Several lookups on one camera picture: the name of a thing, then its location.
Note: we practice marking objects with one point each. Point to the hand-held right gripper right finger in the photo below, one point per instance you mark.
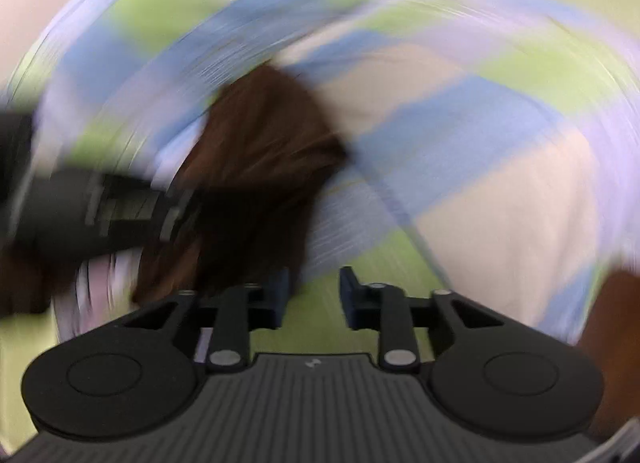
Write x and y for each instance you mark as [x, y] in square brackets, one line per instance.
[352, 298]

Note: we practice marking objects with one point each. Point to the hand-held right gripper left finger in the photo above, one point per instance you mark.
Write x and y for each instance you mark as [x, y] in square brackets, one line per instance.
[277, 298]

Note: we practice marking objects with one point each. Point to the plaid blue green sheet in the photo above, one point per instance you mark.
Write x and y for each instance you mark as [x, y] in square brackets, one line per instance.
[450, 143]

